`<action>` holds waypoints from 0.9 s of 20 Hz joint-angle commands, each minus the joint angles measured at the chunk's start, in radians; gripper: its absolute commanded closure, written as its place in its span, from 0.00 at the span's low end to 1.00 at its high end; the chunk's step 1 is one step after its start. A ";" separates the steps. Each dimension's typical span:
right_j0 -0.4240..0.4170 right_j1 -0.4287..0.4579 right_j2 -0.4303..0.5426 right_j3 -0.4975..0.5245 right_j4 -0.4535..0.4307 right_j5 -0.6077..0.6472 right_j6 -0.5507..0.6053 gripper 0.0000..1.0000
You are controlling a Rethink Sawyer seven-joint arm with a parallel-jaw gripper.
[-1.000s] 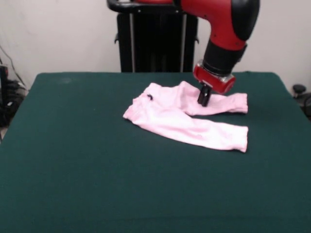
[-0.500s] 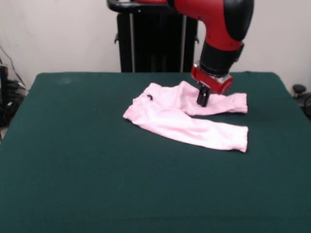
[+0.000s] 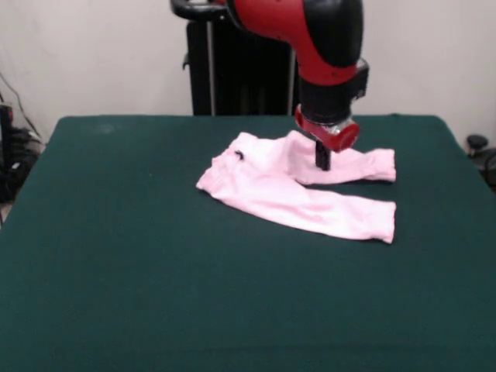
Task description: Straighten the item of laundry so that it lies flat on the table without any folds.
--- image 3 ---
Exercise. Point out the black office chair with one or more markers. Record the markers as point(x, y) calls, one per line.
point(486, 155)

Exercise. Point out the dark green table cloth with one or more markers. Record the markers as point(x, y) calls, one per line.
point(155, 290)

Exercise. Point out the pink child's pants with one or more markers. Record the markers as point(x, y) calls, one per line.
point(279, 186)

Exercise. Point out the black electronics box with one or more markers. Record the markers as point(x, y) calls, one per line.
point(5, 131)

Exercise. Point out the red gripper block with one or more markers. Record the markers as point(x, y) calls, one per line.
point(341, 137)

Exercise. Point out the black bag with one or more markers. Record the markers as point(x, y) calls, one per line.
point(11, 182)

